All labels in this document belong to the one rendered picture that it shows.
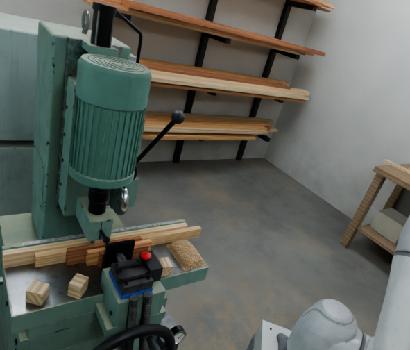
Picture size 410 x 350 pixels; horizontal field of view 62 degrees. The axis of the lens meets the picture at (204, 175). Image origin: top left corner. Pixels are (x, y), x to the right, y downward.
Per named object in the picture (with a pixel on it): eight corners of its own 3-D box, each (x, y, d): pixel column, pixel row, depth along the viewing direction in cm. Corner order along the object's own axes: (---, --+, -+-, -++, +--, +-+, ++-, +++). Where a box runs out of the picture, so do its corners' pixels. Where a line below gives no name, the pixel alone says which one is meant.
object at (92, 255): (87, 266, 103) (88, 253, 101) (85, 262, 105) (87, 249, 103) (150, 253, 116) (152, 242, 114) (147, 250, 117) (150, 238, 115)
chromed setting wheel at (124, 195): (118, 223, 117) (124, 192, 111) (107, 203, 125) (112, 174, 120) (127, 222, 118) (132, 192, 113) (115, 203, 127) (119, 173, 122)
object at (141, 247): (98, 268, 104) (100, 254, 102) (96, 264, 105) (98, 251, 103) (146, 257, 113) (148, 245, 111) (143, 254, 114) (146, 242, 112)
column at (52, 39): (39, 249, 118) (50, 32, 88) (29, 213, 134) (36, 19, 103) (103, 239, 131) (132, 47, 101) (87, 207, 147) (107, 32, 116)
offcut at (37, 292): (33, 291, 91) (33, 279, 89) (48, 294, 91) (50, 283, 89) (25, 302, 87) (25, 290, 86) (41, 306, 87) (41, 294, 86)
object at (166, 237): (35, 267, 98) (35, 257, 96) (34, 263, 99) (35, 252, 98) (199, 237, 131) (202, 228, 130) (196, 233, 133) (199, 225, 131)
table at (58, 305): (14, 368, 78) (14, 351, 76) (1, 276, 100) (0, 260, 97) (220, 299, 113) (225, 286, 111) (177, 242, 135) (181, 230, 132)
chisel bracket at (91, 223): (87, 246, 99) (89, 222, 95) (74, 218, 109) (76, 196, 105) (111, 242, 103) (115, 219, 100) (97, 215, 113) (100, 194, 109)
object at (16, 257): (3, 269, 95) (3, 255, 93) (2, 264, 96) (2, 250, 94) (184, 235, 129) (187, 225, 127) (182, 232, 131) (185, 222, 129)
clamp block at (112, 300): (112, 328, 90) (116, 304, 86) (96, 292, 100) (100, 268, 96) (161, 312, 99) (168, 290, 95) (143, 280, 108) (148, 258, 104)
